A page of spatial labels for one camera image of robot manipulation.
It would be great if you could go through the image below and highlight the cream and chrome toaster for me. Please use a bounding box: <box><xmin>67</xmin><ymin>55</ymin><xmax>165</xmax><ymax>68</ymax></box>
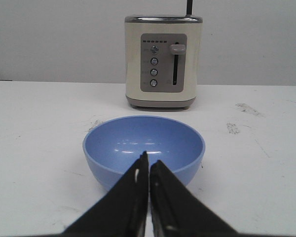
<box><xmin>124</xmin><ymin>14</ymin><xmax>203</xmax><ymax>108</ymax></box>

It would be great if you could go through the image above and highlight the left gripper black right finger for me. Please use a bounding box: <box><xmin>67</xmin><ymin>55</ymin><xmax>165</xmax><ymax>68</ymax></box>
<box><xmin>149</xmin><ymin>160</ymin><xmax>238</xmax><ymax>237</ymax></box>

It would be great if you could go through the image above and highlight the blue plastic bowl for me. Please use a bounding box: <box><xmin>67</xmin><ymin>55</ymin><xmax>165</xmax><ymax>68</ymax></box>
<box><xmin>82</xmin><ymin>116</ymin><xmax>205</xmax><ymax>191</ymax></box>

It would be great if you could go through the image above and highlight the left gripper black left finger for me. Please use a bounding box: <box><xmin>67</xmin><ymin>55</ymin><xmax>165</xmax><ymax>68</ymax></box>
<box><xmin>61</xmin><ymin>151</ymin><xmax>148</xmax><ymax>237</ymax></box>

